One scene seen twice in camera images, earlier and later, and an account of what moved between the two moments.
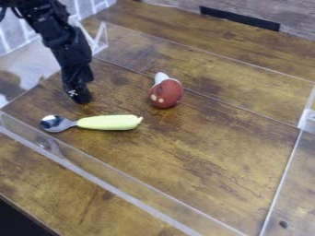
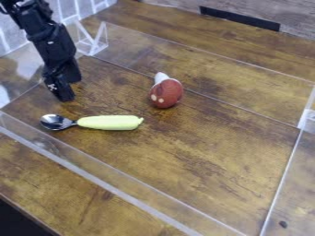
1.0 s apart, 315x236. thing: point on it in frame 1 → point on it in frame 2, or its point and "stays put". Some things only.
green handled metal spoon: x=112 y=123 stays put
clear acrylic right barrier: x=291 y=216 stays put
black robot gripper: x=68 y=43 → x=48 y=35
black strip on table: x=239 y=18 stays put
